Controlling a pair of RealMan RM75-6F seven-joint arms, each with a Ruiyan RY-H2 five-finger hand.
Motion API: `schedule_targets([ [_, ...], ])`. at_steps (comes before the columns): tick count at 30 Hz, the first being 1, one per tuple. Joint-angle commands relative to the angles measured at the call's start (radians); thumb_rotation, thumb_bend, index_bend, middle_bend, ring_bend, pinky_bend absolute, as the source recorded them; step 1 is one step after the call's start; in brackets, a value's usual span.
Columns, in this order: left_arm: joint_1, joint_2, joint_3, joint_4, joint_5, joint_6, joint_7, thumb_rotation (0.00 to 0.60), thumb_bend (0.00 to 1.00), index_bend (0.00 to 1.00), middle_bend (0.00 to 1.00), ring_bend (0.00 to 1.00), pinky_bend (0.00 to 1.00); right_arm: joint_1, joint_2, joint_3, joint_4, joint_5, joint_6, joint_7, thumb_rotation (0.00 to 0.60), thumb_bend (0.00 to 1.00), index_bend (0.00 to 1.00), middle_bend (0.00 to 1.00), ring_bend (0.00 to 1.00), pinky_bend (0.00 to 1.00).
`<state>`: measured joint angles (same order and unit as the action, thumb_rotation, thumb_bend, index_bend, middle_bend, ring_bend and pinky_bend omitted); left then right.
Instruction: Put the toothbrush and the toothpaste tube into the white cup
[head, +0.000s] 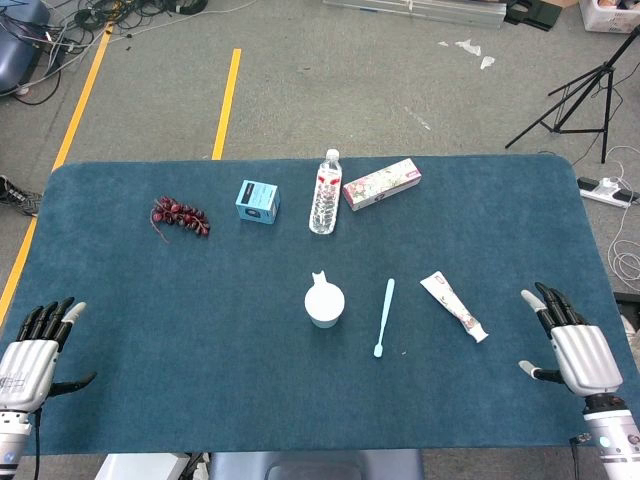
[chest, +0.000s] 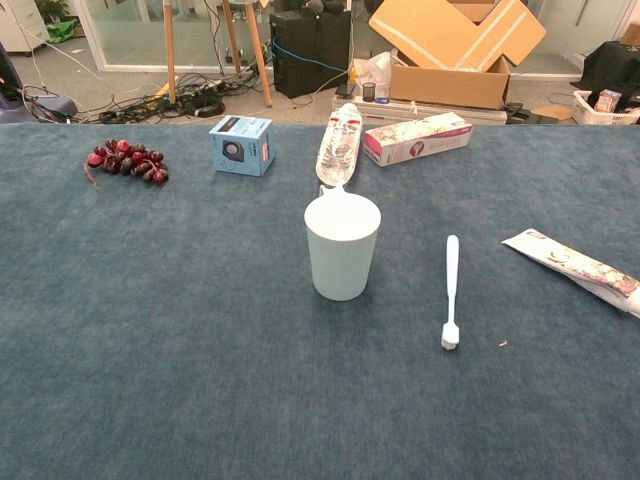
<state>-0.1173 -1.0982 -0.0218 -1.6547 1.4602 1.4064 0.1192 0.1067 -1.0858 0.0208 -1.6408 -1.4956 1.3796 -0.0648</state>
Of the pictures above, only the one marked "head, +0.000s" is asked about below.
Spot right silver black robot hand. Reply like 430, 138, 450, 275
518, 282, 625, 401

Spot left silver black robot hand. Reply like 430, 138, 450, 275
0, 297, 97, 414

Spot floral toothpaste tube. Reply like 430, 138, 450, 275
419, 271, 491, 344

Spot light blue toothbrush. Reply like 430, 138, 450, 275
372, 278, 396, 359

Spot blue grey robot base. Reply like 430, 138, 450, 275
207, 449, 426, 480

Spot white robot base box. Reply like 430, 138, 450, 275
94, 452, 194, 480

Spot white cup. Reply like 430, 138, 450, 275
303, 269, 347, 330

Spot floral toothpaste box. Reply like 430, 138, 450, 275
342, 158, 423, 212

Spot white power strip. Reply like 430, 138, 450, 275
577, 175, 640, 208

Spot grey sneaker shoe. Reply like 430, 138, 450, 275
0, 174, 44, 217

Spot blue table mat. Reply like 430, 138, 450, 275
0, 154, 629, 457

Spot red grape bunch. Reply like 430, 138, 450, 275
150, 195, 212, 245

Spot light blue speaker box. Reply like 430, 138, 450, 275
234, 179, 281, 224

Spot black tripod stand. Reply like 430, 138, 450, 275
504, 24, 640, 165

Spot clear plastic water bottle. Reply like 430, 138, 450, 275
308, 148, 344, 236

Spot dark blue machine housing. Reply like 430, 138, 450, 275
0, 0, 51, 94

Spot white plastic basket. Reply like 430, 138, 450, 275
578, 0, 640, 34

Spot aluminium profile rails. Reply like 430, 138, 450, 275
322, 0, 507, 27

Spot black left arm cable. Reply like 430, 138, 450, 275
30, 408, 45, 480

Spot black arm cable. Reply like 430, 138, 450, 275
30, 408, 45, 480
569, 432, 591, 480

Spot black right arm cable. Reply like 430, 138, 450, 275
569, 432, 591, 480

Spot white floor cable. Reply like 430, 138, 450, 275
569, 144, 640, 286

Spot black metal bracket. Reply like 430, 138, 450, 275
503, 0, 561, 32

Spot black floor cable tangle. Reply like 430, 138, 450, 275
0, 0, 261, 106

